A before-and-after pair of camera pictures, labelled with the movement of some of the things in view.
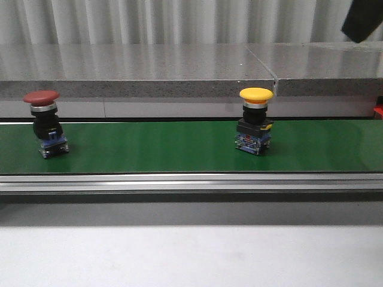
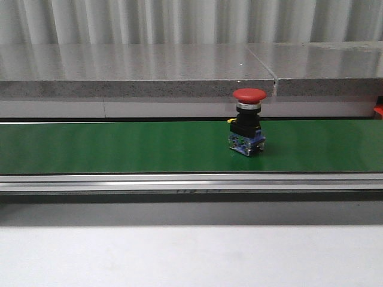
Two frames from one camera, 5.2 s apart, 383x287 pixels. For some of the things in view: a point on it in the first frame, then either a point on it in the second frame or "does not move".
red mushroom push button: [47, 126] → [246, 136]
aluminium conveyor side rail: [92, 188] does not move
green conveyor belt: [111, 147] does not move
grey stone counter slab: [191, 70] does not move
